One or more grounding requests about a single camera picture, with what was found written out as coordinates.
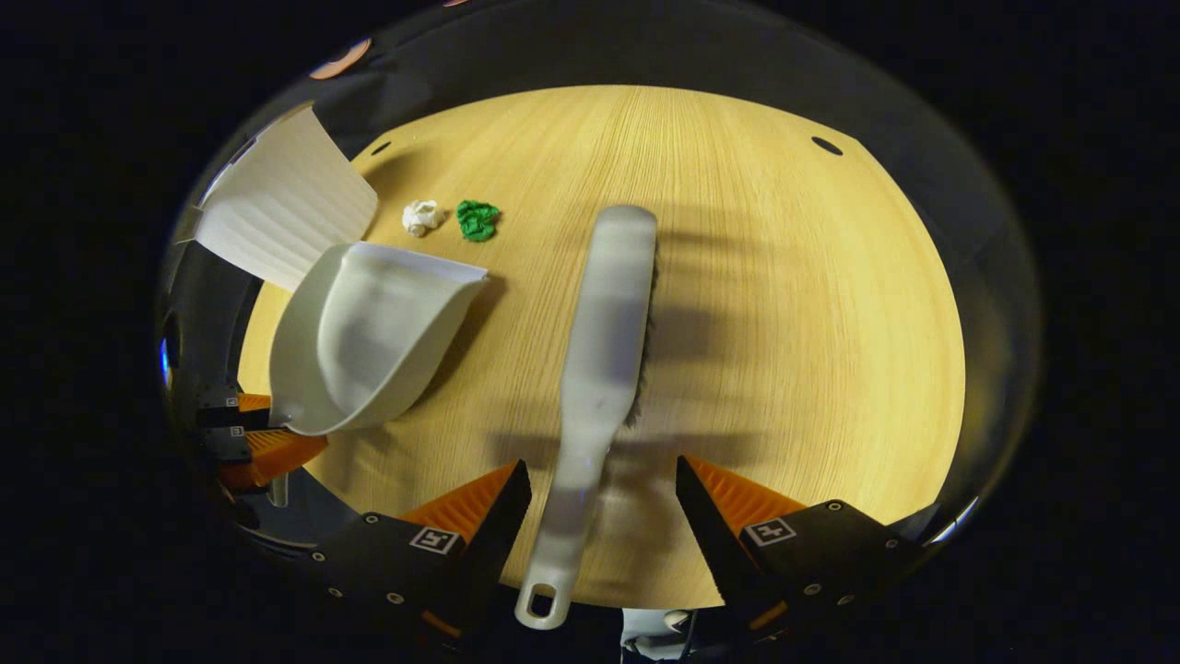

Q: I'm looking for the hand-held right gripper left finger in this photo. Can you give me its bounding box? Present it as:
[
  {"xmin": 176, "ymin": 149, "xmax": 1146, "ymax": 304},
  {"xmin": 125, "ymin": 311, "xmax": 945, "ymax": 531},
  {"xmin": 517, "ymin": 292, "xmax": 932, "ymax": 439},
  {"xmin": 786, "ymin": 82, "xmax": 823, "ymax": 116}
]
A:
[{"xmin": 309, "ymin": 459, "xmax": 534, "ymax": 637}]

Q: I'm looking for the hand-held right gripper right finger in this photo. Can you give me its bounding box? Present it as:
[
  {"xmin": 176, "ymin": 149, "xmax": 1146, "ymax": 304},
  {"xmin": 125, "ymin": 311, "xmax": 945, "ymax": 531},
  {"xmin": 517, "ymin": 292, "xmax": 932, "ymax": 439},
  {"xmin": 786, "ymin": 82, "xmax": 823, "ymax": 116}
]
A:
[{"xmin": 676, "ymin": 454, "xmax": 923, "ymax": 637}]

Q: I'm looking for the white plastic dustpan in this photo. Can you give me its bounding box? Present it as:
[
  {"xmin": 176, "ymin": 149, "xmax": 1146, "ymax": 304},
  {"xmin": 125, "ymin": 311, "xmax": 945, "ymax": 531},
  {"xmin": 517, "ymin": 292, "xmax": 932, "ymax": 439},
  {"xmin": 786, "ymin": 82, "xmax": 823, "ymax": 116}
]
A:
[{"xmin": 267, "ymin": 242, "xmax": 490, "ymax": 436}]

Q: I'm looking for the white ribbed garbage bin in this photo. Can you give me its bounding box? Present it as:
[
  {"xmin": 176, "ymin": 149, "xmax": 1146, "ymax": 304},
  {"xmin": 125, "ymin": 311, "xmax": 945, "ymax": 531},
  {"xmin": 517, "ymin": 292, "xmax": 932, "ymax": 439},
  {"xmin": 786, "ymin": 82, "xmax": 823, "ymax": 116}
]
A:
[{"xmin": 194, "ymin": 106, "xmax": 379, "ymax": 293}]

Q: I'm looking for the small white broom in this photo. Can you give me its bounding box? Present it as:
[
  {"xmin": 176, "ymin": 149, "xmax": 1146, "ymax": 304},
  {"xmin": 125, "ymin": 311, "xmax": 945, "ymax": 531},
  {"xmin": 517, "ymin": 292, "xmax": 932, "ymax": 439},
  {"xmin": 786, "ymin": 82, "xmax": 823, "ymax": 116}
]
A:
[{"xmin": 513, "ymin": 205, "xmax": 659, "ymax": 631}]

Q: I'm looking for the white paper trash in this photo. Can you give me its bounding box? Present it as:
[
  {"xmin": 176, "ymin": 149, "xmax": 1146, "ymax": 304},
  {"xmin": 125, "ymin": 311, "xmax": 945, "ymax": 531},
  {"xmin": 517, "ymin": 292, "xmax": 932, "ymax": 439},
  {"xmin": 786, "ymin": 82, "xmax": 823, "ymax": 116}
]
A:
[{"xmin": 402, "ymin": 199, "xmax": 446, "ymax": 238}]

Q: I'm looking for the green paper trash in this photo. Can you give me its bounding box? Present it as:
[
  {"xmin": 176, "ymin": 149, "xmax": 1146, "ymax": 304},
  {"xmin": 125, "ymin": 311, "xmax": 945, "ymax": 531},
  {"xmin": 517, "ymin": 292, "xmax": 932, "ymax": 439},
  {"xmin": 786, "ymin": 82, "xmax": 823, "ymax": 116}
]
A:
[{"xmin": 455, "ymin": 199, "xmax": 502, "ymax": 243}]

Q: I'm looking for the wooden desktop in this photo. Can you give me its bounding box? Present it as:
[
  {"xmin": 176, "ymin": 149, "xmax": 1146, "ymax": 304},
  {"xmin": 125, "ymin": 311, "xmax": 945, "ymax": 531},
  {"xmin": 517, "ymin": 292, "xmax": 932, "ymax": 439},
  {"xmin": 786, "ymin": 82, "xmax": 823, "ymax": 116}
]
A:
[{"xmin": 235, "ymin": 85, "xmax": 967, "ymax": 610}]

